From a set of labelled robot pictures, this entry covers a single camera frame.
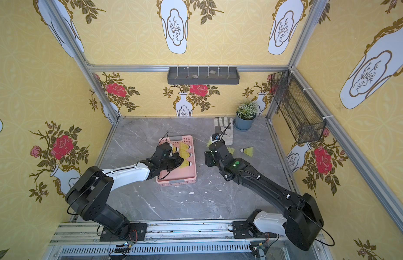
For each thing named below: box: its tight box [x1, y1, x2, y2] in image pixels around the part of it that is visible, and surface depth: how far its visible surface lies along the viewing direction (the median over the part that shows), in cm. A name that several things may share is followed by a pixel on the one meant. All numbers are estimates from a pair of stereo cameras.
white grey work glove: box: [213, 116, 234, 146], surface depth 116 cm
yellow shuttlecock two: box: [179, 142, 193, 153], surface depth 102 cm
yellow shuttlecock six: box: [239, 146, 255, 158], surface depth 102 cm
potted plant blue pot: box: [232, 101, 259, 132], surface depth 105 cm
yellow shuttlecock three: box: [179, 149, 193, 160], surface depth 100 cm
